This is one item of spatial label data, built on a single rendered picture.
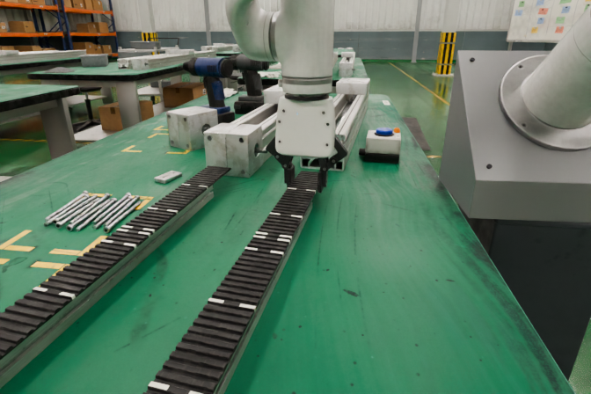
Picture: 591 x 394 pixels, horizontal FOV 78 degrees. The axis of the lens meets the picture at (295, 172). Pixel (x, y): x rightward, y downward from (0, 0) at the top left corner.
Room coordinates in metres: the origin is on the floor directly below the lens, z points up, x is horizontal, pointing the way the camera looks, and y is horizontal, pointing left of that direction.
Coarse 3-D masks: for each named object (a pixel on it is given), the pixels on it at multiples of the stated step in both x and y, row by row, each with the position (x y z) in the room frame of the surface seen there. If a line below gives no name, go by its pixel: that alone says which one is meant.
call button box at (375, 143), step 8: (368, 136) 0.85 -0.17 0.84; (376, 136) 0.85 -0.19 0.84; (384, 136) 0.85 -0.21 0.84; (392, 136) 0.85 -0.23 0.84; (400, 136) 0.85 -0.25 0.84; (368, 144) 0.84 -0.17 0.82; (376, 144) 0.83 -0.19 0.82; (384, 144) 0.83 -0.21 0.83; (392, 144) 0.83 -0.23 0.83; (400, 144) 0.82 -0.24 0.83; (360, 152) 0.87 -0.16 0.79; (368, 152) 0.84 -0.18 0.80; (376, 152) 0.83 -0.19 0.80; (384, 152) 0.83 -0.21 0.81; (392, 152) 0.82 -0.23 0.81; (368, 160) 0.84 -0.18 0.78; (376, 160) 0.83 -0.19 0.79; (384, 160) 0.83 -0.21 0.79; (392, 160) 0.82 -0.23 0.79
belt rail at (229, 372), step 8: (304, 216) 0.53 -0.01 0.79; (296, 232) 0.48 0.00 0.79; (296, 240) 0.48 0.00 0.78; (288, 248) 0.44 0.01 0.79; (288, 256) 0.43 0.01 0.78; (280, 264) 0.40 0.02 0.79; (280, 272) 0.39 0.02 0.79; (272, 280) 0.37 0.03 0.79; (272, 288) 0.36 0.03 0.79; (264, 296) 0.34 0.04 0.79; (264, 304) 0.33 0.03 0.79; (256, 312) 0.31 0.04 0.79; (256, 320) 0.31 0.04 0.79; (248, 328) 0.29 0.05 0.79; (248, 336) 0.29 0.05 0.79; (240, 344) 0.27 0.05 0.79; (240, 352) 0.26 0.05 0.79; (232, 360) 0.25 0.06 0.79; (232, 368) 0.25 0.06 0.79; (224, 376) 0.23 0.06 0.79; (224, 384) 0.23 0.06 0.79; (216, 392) 0.22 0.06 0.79
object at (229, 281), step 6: (228, 276) 0.34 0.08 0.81; (234, 276) 0.34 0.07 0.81; (222, 282) 0.33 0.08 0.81; (228, 282) 0.33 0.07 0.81; (234, 282) 0.33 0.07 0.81; (240, 282) 0.34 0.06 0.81; (246, 282) 0.34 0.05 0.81; (252, 282) 0.33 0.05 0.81; (258, 282) 0.33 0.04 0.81; (264, 282) 0.33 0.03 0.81; (240, 288) 0.33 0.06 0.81; (246, 288) 0.33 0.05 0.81; (252, 288) 0.32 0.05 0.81; (258, 288) 0.32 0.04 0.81; (264, 288) 0.32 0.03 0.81
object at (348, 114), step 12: (336, 96) 1.29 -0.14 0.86; (360, 96) 1.30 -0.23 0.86; (336, 108) 1.14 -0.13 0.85; (348, 108) 1.22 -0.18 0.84; (360, 108) 1.13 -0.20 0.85; (336, 120) 1.03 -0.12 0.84; (348, 120) 0.91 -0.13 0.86; (360, 120) 1.16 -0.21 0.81; (336, 132) 0.79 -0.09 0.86; (348, 132) 0.84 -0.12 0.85; (348, 144) 0.88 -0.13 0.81; (348, 156) 0.86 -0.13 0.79; (312, 168) 0.79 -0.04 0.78; (336, 168) 0.78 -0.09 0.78
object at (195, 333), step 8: (192, 328) 0.27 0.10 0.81; (200, 328) 0.27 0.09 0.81; (184, 336) 0.26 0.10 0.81; (192, 336) 0.26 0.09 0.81; (200, 336) 0.26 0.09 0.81; (208, 336) 0.26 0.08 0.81; (216, 336) 0.26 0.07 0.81; (224, 336) 0.26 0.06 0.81; (232, 336) 0.26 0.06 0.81; (240, 336) 0.26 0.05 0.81; (192, 344) 0.25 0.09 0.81; (200, 344) 0.25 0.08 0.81; (208, 344) 0.25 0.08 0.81; (216, 344) 0.25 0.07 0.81; (224, 344) 0.25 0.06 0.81; (232, 344) 0.25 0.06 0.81; (232, 352) 0.24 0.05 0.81
